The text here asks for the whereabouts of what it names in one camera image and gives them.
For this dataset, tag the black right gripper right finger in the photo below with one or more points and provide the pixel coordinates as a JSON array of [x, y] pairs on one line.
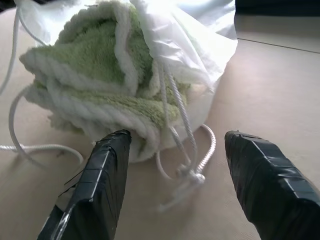
[[270, 190]]

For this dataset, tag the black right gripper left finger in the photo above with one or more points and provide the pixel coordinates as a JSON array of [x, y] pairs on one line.
[[100, 190]]

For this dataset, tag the green and white towel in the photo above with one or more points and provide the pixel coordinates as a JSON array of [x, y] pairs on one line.
[[95, 82]]

